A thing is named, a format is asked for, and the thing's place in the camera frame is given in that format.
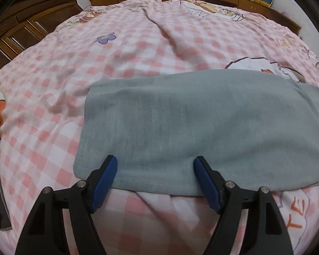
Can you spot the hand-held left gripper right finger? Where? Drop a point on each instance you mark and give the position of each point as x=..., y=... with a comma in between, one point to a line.
x=208, y=184

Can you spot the grey pants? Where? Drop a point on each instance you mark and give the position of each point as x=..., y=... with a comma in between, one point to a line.
x=202, y=124

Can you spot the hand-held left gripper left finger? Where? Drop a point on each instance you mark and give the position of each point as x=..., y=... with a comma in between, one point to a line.
x=105, y=183

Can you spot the dark wooden wardrobe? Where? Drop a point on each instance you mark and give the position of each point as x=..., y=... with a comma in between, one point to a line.
x=24, y=24

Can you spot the pink checkered printed blanket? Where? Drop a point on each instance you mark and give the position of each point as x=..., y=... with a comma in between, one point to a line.
x=122, y=58

